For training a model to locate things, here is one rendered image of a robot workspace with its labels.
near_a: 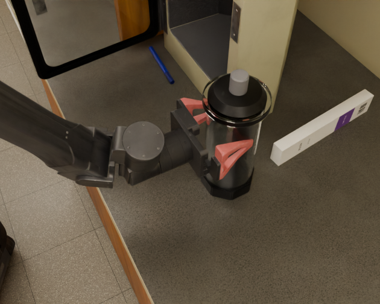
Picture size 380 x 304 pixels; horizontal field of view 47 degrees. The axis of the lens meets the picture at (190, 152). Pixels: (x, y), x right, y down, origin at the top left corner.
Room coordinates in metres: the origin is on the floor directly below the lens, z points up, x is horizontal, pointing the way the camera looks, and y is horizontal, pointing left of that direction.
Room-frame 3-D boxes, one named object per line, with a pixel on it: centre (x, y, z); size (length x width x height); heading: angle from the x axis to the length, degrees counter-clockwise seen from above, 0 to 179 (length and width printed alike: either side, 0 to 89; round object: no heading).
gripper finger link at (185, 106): (0.50, -0.02, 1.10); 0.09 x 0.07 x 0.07; 118
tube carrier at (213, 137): (0.49, -0.07, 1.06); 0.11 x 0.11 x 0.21
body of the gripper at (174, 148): (0.43, 0.02, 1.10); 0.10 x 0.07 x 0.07; 28
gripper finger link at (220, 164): (0.44, -0.05, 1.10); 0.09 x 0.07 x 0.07; 118
